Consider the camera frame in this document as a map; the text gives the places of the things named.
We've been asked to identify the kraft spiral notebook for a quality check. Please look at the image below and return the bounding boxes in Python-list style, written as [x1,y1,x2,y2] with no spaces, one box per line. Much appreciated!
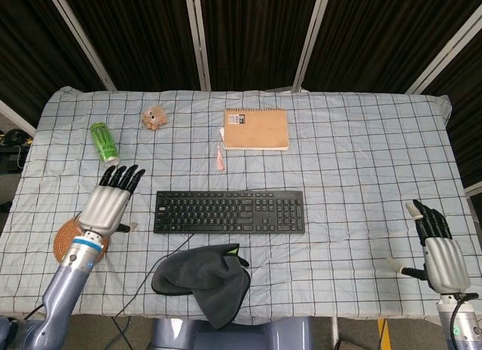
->
[223,108,290,152]

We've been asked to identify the black equipment with yellow cables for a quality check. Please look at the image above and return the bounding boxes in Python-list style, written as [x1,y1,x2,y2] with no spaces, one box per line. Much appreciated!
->
[0,128,35,174]

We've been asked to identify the woven round coaster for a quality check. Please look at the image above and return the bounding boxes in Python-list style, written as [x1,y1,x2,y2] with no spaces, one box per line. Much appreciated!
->
[53,213,111,266]

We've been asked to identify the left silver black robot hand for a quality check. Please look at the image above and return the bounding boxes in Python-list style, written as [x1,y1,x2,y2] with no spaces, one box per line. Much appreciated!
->
[77,163,146,237]

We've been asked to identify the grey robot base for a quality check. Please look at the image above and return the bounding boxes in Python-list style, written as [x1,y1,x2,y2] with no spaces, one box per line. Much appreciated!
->
[151,316,314,350]

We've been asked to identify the dark grey cloth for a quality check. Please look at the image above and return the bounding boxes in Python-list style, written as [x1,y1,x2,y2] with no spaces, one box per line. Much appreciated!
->
[151,243,252,330]

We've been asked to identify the brown plush toy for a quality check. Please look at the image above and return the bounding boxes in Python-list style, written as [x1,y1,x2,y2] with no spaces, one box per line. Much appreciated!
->
[140,105,169,132]

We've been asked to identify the black keyboard cable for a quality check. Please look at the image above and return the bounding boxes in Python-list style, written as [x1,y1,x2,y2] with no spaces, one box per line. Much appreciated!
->
[114,233,195,318]

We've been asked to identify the pink tassel bookmark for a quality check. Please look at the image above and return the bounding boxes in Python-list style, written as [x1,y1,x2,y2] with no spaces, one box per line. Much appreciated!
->
[215,126,227,173]

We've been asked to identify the blue checked tablecloth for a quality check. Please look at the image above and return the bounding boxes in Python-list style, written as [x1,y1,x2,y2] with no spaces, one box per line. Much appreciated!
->
[0,86,482,321]

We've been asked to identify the green energy drink can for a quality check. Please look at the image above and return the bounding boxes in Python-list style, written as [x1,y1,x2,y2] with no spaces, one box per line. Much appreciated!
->
[89,121,121,169]

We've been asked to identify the black keyboard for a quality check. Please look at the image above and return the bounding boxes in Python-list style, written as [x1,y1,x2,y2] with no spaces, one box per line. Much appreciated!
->
[153,190,306,235]

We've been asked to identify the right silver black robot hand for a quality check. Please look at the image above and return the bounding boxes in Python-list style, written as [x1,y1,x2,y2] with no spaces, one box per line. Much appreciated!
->
[386,199,471,294]

